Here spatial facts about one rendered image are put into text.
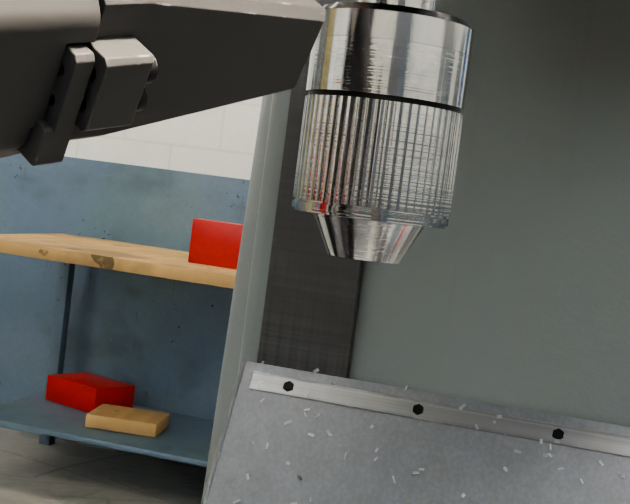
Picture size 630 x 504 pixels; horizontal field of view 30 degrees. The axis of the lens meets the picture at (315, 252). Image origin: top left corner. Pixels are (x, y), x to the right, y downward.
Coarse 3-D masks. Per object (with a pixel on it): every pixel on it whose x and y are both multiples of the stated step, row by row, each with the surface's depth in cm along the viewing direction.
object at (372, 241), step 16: (320, 224) 35; (336, 224) 34; (352, 224) 34; (368, 224) 34; (384, 224) 34; (400, 224) 34; (336, 240) 34; (352, 240) 34; (368, 240) 34; (384, 240) 34; (400, 240) 34; (352, 256) 34; (368, 256) 34; (384, 256) 34; (400, 256) 35
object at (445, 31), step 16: (336, 16) 33; (352, 16) 33; (368, 16) 33; (384, 16) 33; (400, 16) 33; (416, 16) 33; (432, 16) 33; (448, 16) 33; (320, 32) 34; (336, 32) 33; (352, 32) 33; (368, 32) 33; (384, 32) 33; (400, 32) 33; (416, 32) 33; (432, 32) 33; (448, 32) 33; (464, 32) 34; (448, 48) 33; (464, 48) 34
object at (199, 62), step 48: (144, 0) 20; (192, 0) 21; (240, 0) 22; (288, 0) 23; (96, 48) 20; (144, 48) 20; (192, 48) 22; (240, 48) 23; (288, 48) 24; (96, 96) 20; (144, 96) 21; (192, 96) 23; (240, 96) 24
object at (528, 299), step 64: (320, 0) 74; (448, 0) 72; (512, 0) 71; (576, 0) 70; (512, 64) 71; (576, 64) 70; (512, 128) 71; (576, 128) 70; (256, 192) 78; (512, 192) 71; (576, 192) 70; (256, 256) 76; (320, 256) 74; (448, 256) 72; (512, 256) 71; (576, 256) 70; (256, 320) 76; (320, 320) 74; (384, 320) 73; (448, 320) 72; (512, 320) 71; (576, 320) 70; (384, 384) 73; (448, 384) 72; (512, 384) 71; (576, 384) 70
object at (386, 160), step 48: (336, 48) 33; (384, 48) 33; (432, 48) 33; (336, 96) 33; (384, 96) 33; (432, 96) 33; (336, 144) 33; (384, 144) 33; (432, 144) 33; (336, 192) 33; (384, 192) 33; (432, 192) 33
